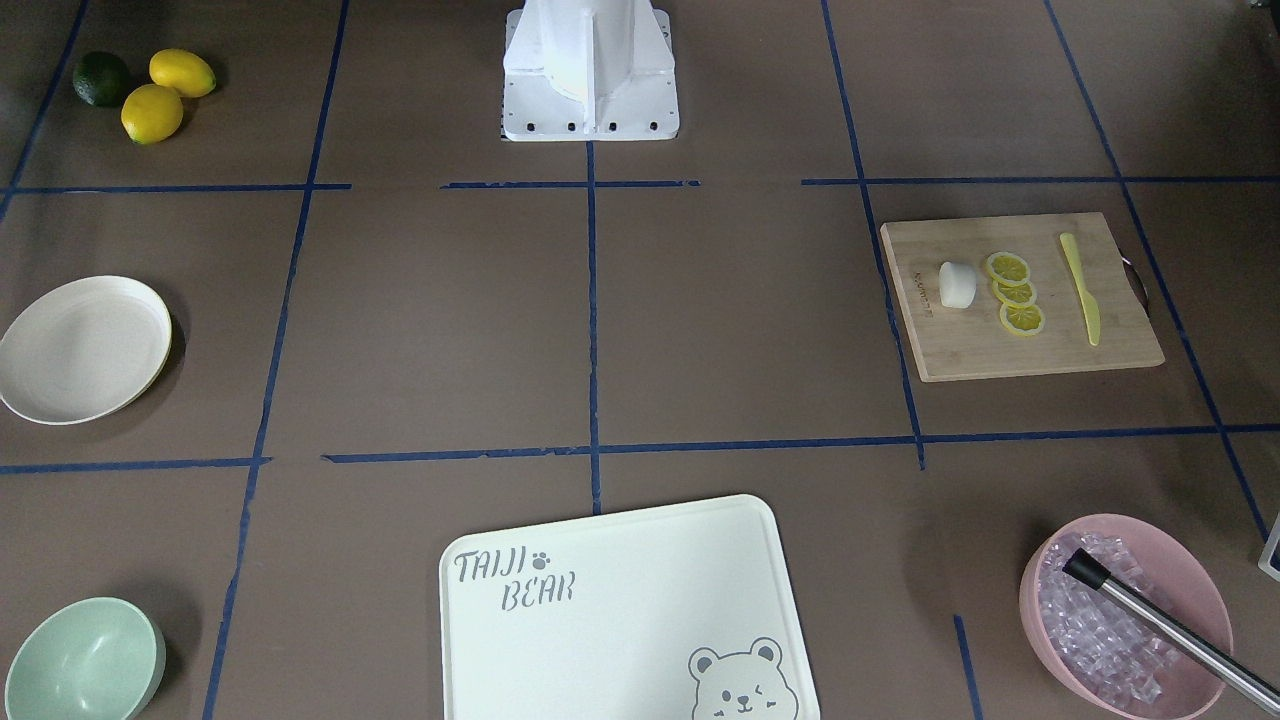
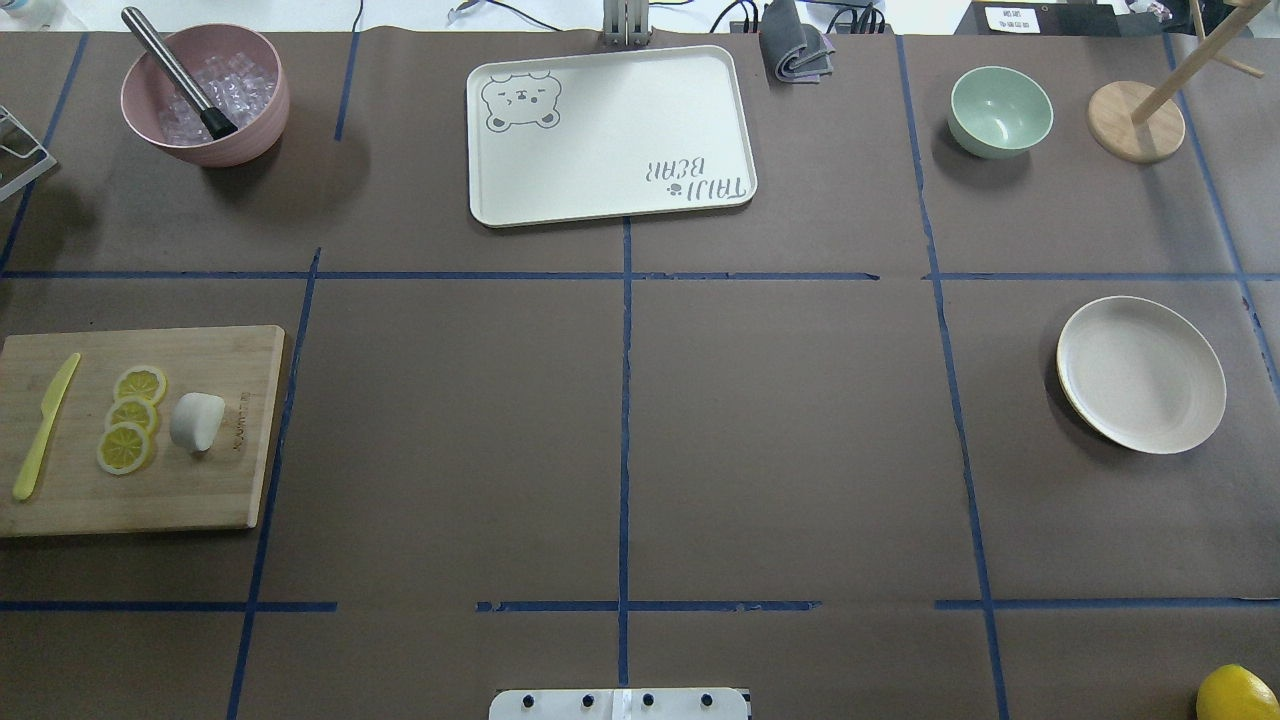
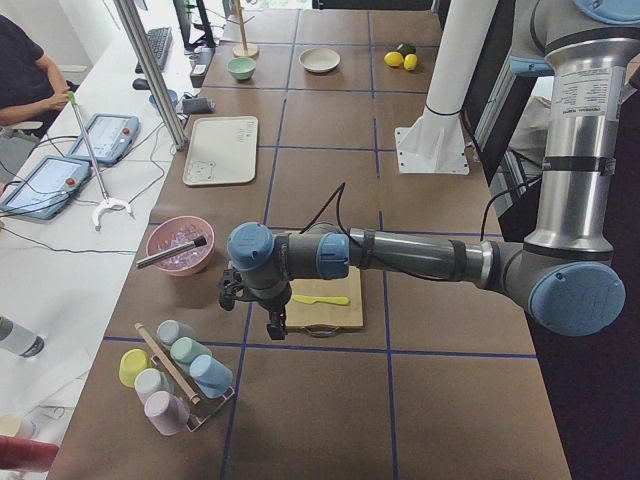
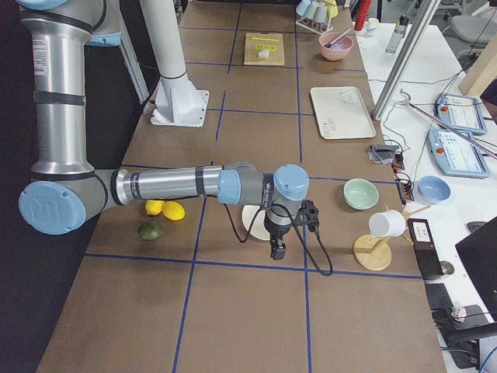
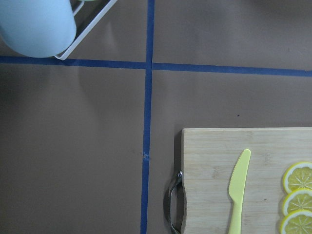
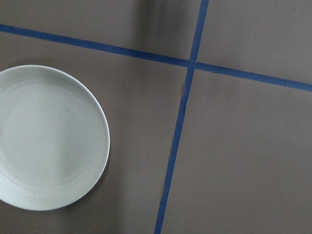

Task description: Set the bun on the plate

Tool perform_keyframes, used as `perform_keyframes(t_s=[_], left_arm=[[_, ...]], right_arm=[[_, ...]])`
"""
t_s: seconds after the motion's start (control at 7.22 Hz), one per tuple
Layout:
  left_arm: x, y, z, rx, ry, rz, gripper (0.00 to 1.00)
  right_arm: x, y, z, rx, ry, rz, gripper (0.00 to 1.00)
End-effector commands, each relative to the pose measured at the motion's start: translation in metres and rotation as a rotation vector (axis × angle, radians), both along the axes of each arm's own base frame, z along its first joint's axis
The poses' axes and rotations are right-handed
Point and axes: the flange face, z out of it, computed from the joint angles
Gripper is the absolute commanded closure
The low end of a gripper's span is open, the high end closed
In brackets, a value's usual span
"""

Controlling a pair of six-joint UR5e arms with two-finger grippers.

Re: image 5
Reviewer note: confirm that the bamboo cutting board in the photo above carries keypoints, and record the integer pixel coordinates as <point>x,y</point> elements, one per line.
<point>208,157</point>

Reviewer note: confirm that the yellow plastic knife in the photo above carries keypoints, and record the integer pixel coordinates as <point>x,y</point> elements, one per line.
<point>236,190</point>

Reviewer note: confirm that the light blue cup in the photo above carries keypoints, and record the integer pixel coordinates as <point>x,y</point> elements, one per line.
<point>37,28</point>

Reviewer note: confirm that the lemon slice far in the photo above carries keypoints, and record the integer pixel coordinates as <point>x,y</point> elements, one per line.
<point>298,176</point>

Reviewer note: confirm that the lemon slice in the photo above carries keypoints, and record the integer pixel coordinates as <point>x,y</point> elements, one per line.
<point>298,176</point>
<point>298,222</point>
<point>297,200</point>

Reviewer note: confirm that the lemon slice middle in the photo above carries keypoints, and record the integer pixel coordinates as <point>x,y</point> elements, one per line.
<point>297,200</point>

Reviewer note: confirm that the lemon slice near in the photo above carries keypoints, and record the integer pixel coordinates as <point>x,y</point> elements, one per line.
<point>298,222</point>

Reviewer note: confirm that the white wire cup rack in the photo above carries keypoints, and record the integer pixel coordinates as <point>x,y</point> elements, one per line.
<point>87,14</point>

